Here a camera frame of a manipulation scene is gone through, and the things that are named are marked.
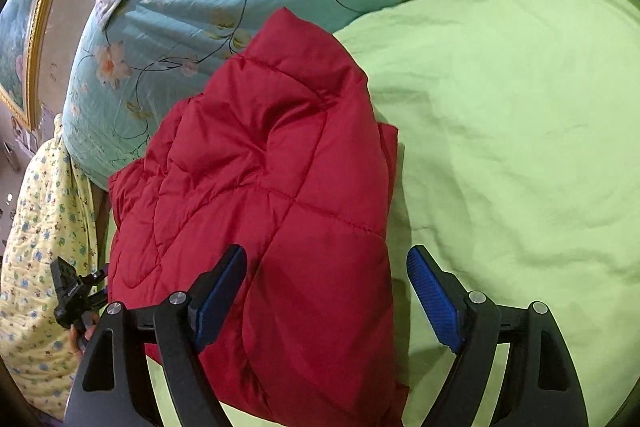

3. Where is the gold framed picture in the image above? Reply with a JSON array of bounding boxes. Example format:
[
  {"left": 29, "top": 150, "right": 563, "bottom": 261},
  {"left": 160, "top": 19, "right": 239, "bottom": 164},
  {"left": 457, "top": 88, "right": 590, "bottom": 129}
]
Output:
[{"left": 0, "top": 0, "right": 97, "bottom": 128}]

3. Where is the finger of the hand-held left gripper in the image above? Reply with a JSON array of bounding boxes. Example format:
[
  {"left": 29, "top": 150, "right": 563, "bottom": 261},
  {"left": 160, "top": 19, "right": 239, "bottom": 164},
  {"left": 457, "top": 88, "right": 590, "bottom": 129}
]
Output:
[{"left": 79, "top": 268, "right": 111, "bottom": 289}]

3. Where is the red quilted jacket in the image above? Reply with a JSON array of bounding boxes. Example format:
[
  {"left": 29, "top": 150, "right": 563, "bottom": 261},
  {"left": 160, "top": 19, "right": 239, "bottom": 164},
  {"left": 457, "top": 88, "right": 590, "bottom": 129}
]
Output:
[{"left": 107, "top": 6, "right": 407, "bottom": 427}]

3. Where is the light green bed sheet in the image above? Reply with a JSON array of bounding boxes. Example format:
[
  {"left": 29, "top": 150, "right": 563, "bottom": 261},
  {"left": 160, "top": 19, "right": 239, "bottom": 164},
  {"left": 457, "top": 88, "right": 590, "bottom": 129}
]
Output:
[{"left": 97, "top": 0, "right": 640, "bottom": 427}]

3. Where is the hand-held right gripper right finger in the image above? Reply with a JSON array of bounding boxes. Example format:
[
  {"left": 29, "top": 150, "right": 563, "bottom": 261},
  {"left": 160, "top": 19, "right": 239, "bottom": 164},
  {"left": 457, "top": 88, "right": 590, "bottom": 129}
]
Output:
[{"left": 406, "top": 245, "right": 591, "bottom": 427}]

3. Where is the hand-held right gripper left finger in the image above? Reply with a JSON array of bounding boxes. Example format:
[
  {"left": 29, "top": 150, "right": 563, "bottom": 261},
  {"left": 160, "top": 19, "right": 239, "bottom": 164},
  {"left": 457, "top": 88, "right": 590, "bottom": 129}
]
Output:
[{"left": 64, "top": 244, "right": 248, "bottom": 427}]

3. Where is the person's left hand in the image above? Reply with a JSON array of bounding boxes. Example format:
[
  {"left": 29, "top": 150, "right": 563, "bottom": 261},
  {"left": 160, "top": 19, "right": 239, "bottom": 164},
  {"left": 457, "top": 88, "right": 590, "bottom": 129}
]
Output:
[{"left": 68, "top": 311, "right": 101, "bottom": 356}]

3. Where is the yellow printed blanket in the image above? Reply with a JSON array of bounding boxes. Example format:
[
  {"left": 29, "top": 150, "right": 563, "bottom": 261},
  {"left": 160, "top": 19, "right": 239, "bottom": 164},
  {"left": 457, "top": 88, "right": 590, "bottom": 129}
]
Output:
[{"left": 0, "top": 112, "right": 112, "bottom": 423}]

